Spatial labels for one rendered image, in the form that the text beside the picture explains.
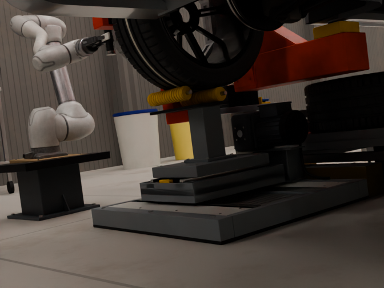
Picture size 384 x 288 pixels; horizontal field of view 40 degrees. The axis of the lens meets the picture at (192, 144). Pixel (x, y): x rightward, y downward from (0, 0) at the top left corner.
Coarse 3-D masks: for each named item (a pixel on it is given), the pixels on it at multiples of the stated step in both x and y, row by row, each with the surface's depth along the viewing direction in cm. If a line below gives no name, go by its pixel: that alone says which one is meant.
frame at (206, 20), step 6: (204, 0) 249; (204, 6) 252; (210, 6) 249; (204, 12) 252; (204, 18) 252; (210, 18) 249; (204, 24) 252; (210, 24) 249; (210, 30) 250; (216, 30) 250; (114, 36) 222; (114, 42) 222; (210, 42) 250; (120, 48) 220; (204, 48) 251; (210, 48) 247; (204, 54) 246
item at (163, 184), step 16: (208, 176) 210; (224, 176) 206; (240, 176) 211; (256, 176) 216; (272, 176) 222; (144, 192) 222; (160, 192) 212; (176, 192) 204; (192, 192) 196; (208, 192) 200; (224, 192) 205; (240, 192) 210
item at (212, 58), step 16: (224, 0) 239; (176, 16) 224; (192, 16) 229; (224, 16) 242; (176, 32) 226; (192, 32) 229; (208, 32) 238; (224, 32) 242; (240, 32) 233; (192, 48) 234; (224, 48) 237; (240, 48) 226; (208, 64) 212; (224, 64) 218
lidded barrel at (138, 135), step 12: (120, 120) 591; (132, 120) 586; (144, 120) 589; (156, 120) 603; (120, 132) 595; (132, 132) 587; (144, 132) 589; (156, 132) 602; (120, 144) 600; (132, 144) 589; (144, 144) 590; (156, 144) 601; (132, 156) 591; (144, 156) 590; (156, 156) 600; (132, 168) 593
